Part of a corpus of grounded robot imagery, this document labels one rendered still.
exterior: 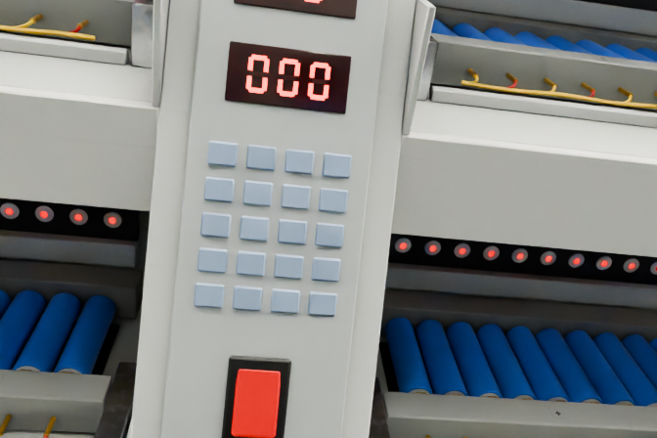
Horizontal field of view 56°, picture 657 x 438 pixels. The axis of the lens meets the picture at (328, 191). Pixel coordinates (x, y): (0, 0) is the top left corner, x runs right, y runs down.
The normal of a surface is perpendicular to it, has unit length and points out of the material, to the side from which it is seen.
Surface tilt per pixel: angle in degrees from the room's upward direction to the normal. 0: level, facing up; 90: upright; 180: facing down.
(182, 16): 90
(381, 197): 90
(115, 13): 113
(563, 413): 23
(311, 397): 90
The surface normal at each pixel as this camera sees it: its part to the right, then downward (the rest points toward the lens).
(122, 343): 0.14, -0.89
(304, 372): 0.12, 0.07
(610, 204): 0.07, 0.44
